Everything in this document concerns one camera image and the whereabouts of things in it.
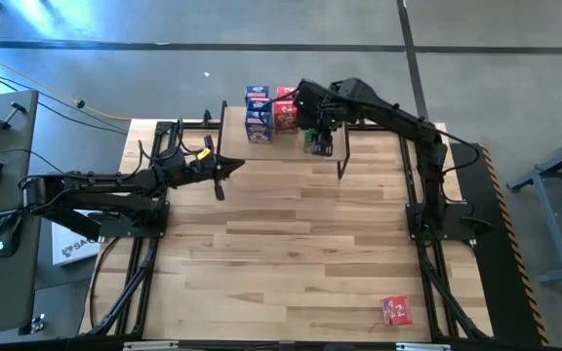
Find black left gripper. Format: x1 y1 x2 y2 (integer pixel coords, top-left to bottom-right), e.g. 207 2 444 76
156 135 246 202

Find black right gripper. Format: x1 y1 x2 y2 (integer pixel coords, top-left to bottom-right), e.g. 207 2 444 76
293 77 358 157

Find green Apple Jacks cereal box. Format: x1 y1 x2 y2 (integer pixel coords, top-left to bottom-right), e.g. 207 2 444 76
302 127 317 155

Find wooden shelf black metal legs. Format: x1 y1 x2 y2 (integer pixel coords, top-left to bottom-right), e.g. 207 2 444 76
216 100 351 180

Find white printed box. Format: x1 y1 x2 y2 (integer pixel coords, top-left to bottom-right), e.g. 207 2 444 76
51 199 106 267

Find black computer mouse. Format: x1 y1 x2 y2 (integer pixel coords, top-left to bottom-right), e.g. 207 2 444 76
0 213 22 258

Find black mat hazard stripe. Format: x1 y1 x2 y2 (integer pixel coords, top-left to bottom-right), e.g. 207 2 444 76
449 142 550 347

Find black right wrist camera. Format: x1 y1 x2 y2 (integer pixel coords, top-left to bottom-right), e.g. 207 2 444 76
298 80 341 117

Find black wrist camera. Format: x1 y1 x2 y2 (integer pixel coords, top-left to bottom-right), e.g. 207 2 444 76
298 80 341 117
158 147 185 172

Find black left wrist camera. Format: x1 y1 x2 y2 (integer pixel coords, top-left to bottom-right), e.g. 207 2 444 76
158 147 185 172

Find black aluminium table frame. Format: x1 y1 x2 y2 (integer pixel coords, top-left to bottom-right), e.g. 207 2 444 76
79 119 495 342

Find yellow floor cable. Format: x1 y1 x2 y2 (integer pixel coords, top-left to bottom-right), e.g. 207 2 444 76
0 45 134 122

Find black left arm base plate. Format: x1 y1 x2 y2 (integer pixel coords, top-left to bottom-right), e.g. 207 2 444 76
99 202 170 240

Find black floor cable with plug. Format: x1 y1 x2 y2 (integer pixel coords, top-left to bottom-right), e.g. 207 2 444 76
0 62 87 109

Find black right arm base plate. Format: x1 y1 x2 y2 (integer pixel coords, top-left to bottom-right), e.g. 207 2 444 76
405 202 477 241

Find silver metal bracket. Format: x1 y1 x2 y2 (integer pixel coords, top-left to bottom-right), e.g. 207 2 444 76
123 340 180 351
396 342 452 351

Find blue-grey metal table frame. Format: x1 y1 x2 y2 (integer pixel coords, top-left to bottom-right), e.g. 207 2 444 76
506 127 562 287

